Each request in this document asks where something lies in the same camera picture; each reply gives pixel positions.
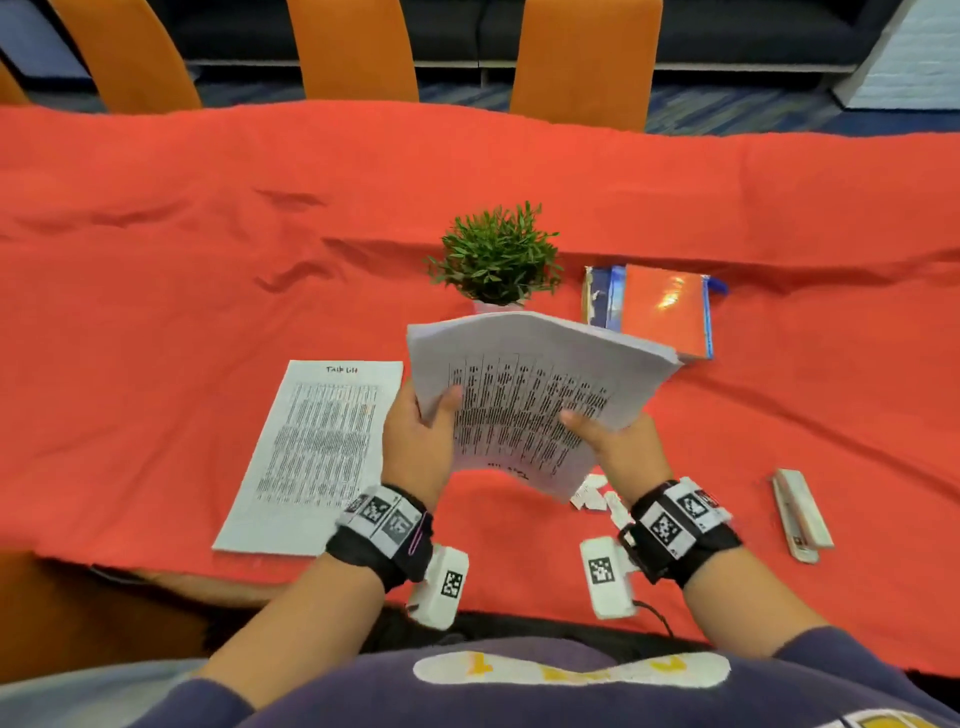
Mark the person's right hand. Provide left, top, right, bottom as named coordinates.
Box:
left=558, top=408, right=675, bottom=508

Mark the person's left hand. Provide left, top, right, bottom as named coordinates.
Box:
left=380, top=378, right=465, bottom=515

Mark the heap of torn paper scraps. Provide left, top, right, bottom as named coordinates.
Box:
left=569, top=472, right=639, bottom=530

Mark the single printed table sheet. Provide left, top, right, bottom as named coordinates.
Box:
left=212, top=359, right=405, bottom=558

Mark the pile of printed papers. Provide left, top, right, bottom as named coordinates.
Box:
left=406, top=309, right=684, bottom=504

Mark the person's right forearm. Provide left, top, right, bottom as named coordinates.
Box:
left=682, top=545, right=830, bottom=661

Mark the person's left forearm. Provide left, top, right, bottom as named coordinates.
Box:
left=196, top=553, right=388, bottom=710

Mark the orange notebook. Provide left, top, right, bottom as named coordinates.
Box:
left=620, top=263, right=710, bottom=360

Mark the white stapler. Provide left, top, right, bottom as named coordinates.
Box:
left=770, top=468, right=835, bottom=565

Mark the green plant in white pot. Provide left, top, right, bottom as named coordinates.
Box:
left=425, top=200, right=564, bottom=315

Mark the navy sweatshirt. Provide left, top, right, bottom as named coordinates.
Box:
left=127, top=626, right=960, bottom=728

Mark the red tablecloth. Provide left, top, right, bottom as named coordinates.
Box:
left=0, top=101, right=960, bottom=680

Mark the orange chair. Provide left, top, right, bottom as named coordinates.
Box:
left=48, top=0, right=204, bottom=115
left=509, top=0, right=665, bottom=134
left=287, top=0, right=420, bottom=104

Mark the black sofa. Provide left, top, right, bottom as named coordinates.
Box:
left=149, top=0, right=905, bottom=73

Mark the black marker wrist strap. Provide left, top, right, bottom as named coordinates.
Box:
left=618, top=477, right=744, bottom=589
left=325, top=483, right=436, bottom=594

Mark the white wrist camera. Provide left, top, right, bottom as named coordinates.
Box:
left=406, top=545, right=471, bottom=631
left=578, top=536, right=639, bottom=622

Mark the black cable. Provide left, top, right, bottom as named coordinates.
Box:
left=633, top=599, right=676, bottom=639

